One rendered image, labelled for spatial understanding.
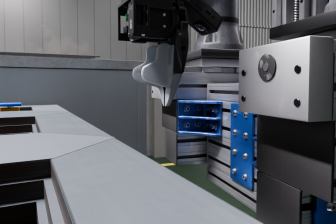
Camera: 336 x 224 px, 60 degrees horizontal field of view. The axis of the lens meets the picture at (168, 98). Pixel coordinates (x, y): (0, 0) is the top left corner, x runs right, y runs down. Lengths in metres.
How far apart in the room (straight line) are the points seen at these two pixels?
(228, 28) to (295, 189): 0.56
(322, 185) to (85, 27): 3.62
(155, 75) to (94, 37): 3.43
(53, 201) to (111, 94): 1.02
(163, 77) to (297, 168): 0.21
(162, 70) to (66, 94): 0.84
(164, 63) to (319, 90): 0.20
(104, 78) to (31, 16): 2.71
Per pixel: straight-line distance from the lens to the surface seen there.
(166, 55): 0.42
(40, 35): 3.83
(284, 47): 0.36
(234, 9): 0.90
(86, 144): 0.38
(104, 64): 1.25
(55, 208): 0.25
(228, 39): 0.85
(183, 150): 0.81
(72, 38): 3.82
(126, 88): 1.28
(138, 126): 1.31
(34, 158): 0.33
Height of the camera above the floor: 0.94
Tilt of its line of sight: 2 degrees down
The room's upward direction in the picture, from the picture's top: straight up
